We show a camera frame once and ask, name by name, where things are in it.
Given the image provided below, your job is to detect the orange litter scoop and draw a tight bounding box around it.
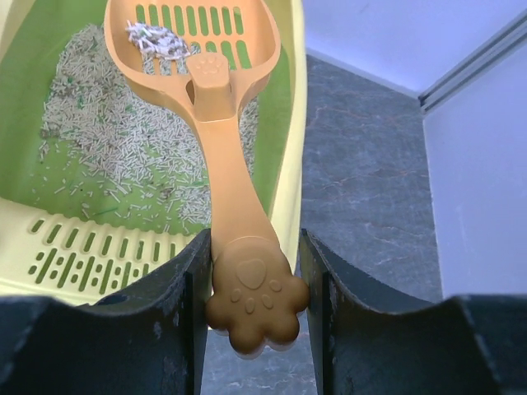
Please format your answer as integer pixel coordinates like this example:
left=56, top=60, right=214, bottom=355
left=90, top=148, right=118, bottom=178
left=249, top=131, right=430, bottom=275
left=104, top=1, right=310, bottom=356

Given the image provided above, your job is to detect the grey cat litter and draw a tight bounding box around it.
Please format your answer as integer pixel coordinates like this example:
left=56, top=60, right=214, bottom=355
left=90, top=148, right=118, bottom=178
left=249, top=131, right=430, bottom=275
left=39, top=22, right=261, bottom=226

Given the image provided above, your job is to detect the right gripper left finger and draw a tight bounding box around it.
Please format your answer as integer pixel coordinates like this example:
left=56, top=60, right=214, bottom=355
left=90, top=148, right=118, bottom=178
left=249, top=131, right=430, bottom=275
left=1, top=230, right=212, bottom=395

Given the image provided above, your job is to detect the yellow litter box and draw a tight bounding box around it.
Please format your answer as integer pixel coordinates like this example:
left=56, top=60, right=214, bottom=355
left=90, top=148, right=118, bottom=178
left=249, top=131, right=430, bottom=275
left=1, top=1, right=307, bottom=304

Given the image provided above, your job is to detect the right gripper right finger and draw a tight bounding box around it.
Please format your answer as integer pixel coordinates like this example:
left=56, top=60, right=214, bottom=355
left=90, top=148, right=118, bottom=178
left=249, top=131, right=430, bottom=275
left=300, top=230, right=526, bottom=394

